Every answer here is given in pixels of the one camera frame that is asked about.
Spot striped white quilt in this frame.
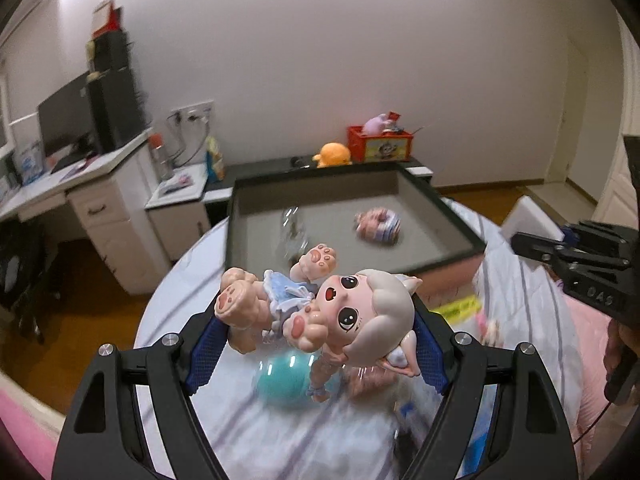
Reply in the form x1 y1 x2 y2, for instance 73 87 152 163
135 195 616 480

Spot black box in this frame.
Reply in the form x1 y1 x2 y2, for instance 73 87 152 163
91 30 132 73

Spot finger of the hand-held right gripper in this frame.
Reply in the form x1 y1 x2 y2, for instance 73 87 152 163
511 231 633 273
560 219 635 251

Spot white door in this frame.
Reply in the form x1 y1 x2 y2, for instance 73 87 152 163
592 25 640 226

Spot white wall power socket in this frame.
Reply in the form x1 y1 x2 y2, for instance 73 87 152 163
170 100 217 126

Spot white flat box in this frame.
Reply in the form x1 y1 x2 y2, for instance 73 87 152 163
500 195 566 253

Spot white desk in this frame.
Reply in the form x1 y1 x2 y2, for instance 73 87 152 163
0 127 173 296

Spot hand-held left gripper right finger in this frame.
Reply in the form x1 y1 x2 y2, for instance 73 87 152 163
400 305 576 480

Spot black office chair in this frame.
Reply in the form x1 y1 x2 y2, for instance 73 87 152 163
0 220 61 346

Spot clear bottle orange cap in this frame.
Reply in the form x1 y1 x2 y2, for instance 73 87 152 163
150 132 176 181

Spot purple plush toy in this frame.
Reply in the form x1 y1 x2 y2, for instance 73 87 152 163
362 114 393 136

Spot red white boxes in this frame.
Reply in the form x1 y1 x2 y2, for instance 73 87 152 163
91 2 123 38

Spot black white low cabinet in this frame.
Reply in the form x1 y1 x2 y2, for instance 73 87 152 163
205 155 436 206

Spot person's right hand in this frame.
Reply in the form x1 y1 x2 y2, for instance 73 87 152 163
602 319 626 385

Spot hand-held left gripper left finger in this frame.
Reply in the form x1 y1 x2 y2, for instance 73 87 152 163
51 310 236 480

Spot black computer monitor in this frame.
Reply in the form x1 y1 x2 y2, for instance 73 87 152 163
37 71 101 158

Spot yellow packet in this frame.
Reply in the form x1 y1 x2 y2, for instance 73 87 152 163
435 297 483 321

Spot teal ball toy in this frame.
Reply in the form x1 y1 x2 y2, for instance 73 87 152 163
255 352 326 413

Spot pink bedsheet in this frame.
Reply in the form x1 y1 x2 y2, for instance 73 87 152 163
0 280 640 480

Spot thin black cable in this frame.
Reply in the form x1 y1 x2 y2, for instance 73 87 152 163
570 400 617 446

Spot black computer tower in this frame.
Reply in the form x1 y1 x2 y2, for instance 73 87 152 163
87 67 146 153

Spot blue white box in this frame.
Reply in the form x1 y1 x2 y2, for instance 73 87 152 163
12 140 46 186

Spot black power cables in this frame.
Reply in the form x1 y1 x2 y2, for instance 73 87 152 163
167 110 208 166

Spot clear plastic container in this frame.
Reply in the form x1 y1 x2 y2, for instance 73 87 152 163
277 205 311 261

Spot grey storage box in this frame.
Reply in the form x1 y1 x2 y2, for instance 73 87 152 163
225 162 488 281

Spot white side cabinet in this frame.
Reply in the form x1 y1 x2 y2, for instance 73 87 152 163
145 162 211 261

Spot small pink figure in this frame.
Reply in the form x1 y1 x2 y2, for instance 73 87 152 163
475 310 503 348

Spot pink papers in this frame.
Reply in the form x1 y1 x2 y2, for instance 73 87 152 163
160 174 196 193

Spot pink cat-ear doll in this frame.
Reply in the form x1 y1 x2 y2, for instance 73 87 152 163
214 242 423 402

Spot red toy crate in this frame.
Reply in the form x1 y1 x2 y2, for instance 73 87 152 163
347 125 416 163

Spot orange octopus plush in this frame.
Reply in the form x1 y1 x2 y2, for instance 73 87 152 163
312 142 353 168

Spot colourful snack bag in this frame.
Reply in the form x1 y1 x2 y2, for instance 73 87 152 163
205 135 226 183

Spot pink striped toy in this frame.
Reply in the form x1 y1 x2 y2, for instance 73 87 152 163
354 206 402 246

